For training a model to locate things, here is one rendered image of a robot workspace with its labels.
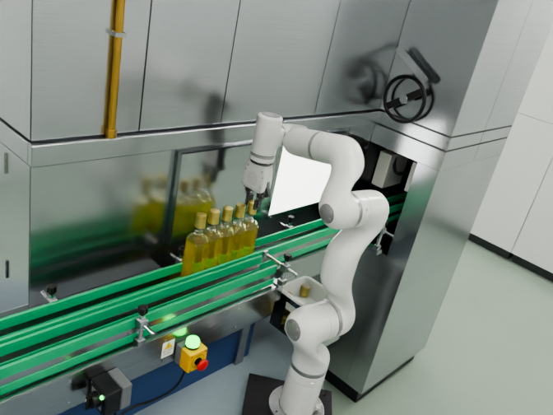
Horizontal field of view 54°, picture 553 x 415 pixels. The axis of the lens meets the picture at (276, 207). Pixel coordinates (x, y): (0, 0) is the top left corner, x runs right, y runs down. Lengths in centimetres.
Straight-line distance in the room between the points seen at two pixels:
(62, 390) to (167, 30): 101
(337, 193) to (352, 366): 176
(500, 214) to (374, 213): 395
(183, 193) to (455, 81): 124
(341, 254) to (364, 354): 150
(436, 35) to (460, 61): 15
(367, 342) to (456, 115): 125
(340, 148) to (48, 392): 98
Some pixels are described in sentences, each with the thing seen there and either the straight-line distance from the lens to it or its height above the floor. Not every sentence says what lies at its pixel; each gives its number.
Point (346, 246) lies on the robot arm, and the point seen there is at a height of 142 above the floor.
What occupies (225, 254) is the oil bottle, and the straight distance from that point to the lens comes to 188.
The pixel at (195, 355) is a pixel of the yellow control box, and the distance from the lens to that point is 172.
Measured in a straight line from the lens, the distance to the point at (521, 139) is 526.
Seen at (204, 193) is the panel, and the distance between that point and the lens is 190.
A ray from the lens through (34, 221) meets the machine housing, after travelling 163.
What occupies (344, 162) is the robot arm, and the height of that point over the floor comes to 165.
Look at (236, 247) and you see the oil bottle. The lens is 191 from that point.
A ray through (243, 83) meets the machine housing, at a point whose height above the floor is 171.
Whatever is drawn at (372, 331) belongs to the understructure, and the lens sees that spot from 291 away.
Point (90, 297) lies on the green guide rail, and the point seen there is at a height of 112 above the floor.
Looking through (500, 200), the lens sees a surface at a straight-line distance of 540.
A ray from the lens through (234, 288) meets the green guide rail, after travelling 183.
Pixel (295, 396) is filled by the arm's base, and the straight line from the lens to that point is 184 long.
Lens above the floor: 211
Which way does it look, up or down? 24 degrees down
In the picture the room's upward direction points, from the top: 12 degrees clockwise
